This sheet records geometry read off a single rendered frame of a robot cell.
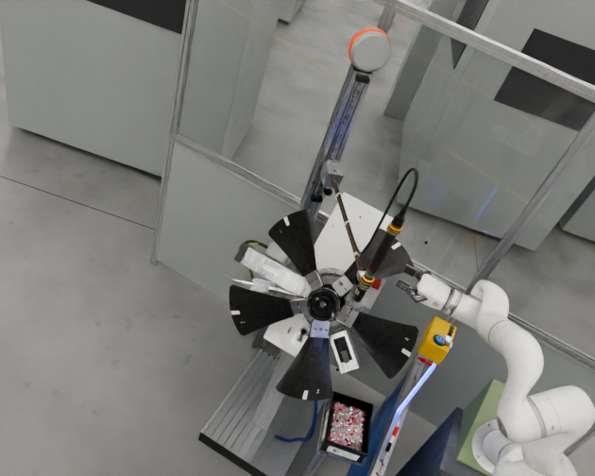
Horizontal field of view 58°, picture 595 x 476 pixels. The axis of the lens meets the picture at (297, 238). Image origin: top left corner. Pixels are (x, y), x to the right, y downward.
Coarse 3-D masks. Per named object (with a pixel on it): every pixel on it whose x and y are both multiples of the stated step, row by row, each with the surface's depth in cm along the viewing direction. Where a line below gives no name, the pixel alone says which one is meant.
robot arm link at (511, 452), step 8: (504, 448) 173; (512, 448) 170; (520, 448) 169; (504, 456) 165; (512, 456) 166; (520, 456) 167; (504, 464) 159; (512, 464) 157; (520, 464) 156; (496, 472) 158; (504, 472) 155; (512, 472) 154; (520, 472) 153; (528, 472) 153; (536, 472) 152
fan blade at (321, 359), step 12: (300, 348) 193; (312, 348) 195; (324, 348) 198; (300, 360) 193; (312, 360) 195; (324, 360) 199; (288, 372) 192; (300, 372) 193; (312, 372) 195; (324, 372) 199; (288, 384) 192; (300, 384) 194; (312, 384) 196; (324, 384) 198; (300, 396) 194; (312, 396) 196; (324, 396) 198
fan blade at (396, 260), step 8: (384, 232) 201; (376, 240) 201; (368, 248) 201; (376, 248) 199; (392, 248) 195; (400, 248) 194; (360, 256) 201; (368, 256) 198; (392, 256) 193; (400, 256) 192; (408, 256) 191; (352, 264) 201; (368, 264) 195; (384, 264) 193; (392, 264) 191; (400, 264) 190; (352, 272) 198; (384, 272) 191; (392, 272) 190; (400, 272) 189; (352, 280) 194
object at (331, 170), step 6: (324, 162) 228; (330, 162) 228; (336, 162) 230; (324, 168) 227; (330, 168) 225; (336, 168) 227; (324, 174) 226; (330, 174) 223; (336, 174) 223; (342, 174) 225; (324, 180) 226; (330, 180) 225; (336, 180) 226; (324, 186) 227; (330, 186) 227
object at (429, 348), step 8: (432, 320) 227; (440, 320) 224; (432, 328) 220; (440, 328) 221; (448, 328) 222; (424, 336) 223; (432, 336) 216; (424, 344) 215; (432, 344) 214; (424, 352) 218; (432, 352) 216; (440, 352) 214; (448, 352) 213; (432, 360) 218; (440, 360) 216
